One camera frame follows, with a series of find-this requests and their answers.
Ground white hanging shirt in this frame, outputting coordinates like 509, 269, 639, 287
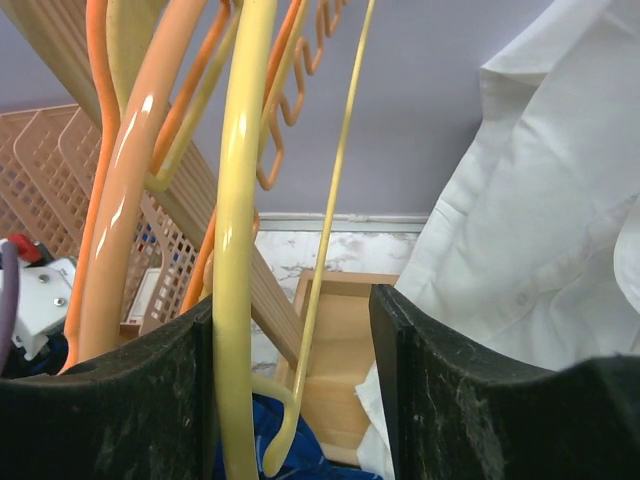
356, 1, 639, 479

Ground boxes in organizer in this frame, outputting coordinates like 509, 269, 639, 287
121, 267, 161, 326

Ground wooden hanger stand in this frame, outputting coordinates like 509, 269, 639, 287
0, 0, 401, 469

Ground yellow plastic hanger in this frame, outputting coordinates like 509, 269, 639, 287
212, 1, 375, 479

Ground pink plastic file organizer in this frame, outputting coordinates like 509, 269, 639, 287
1, 104, 216, 335

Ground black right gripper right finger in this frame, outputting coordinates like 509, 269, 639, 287
369, 285, 639, 479

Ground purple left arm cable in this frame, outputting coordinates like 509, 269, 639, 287
0, 232, 44, 371

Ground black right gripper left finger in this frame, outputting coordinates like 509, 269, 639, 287
1, 299, 218, 479

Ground orange wavy wire hanger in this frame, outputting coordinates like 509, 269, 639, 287
149, 0, 351, 192

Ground orange plastic hanger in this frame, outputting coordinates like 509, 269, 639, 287
64, 1, 241, 369

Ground blue plaid shirt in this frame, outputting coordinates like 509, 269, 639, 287
250, 387, 382, 479

